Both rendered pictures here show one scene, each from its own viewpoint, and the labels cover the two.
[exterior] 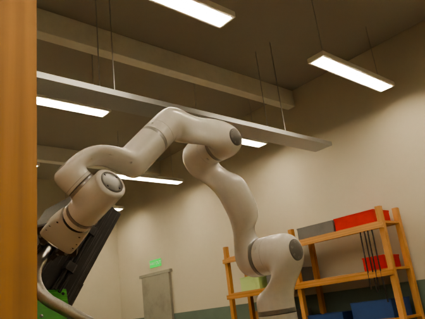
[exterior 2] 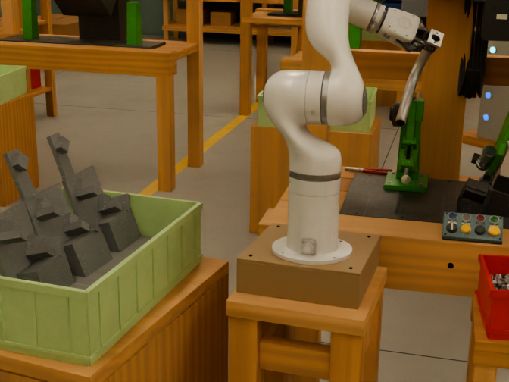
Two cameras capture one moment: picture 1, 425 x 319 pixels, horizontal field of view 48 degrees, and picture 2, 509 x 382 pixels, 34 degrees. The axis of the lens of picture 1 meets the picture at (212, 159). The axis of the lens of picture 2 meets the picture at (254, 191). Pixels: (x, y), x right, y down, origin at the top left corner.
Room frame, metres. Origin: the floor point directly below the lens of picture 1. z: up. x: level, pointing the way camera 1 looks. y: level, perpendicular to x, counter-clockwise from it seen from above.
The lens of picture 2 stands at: (3.04, -1.27, 1.67)
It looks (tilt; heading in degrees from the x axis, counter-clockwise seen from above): 18 degrees down; 147
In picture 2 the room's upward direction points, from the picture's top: 1 degrees clockwise
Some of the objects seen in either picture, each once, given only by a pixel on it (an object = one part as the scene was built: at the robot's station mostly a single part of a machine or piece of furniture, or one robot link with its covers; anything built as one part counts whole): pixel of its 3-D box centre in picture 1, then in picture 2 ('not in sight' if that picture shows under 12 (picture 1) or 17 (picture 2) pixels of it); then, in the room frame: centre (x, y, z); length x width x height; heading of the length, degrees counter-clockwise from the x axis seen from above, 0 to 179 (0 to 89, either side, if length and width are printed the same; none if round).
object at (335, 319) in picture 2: not in sight; (310, 290); (1.56, -0.15, 0.83); 0.32 x 0.32 x 0.04; 40
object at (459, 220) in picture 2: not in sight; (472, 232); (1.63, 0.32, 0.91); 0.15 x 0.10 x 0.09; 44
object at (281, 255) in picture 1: (278, 273); (302, 123); (1.53, -0.16, 1.24); 0.19 x 0.12 x 0.24; 44
